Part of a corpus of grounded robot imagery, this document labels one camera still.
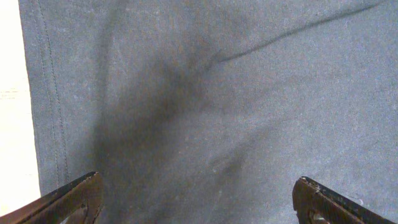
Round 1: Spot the black t-shirt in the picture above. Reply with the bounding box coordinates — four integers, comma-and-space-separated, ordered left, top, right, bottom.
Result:
19, 0, 397, 223

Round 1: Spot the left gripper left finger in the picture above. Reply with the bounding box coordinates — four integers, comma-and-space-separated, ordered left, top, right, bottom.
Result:
1, 172, 103, 224

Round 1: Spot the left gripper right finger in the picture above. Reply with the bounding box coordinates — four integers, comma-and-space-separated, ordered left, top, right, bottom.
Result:
292, 176, 395, 224

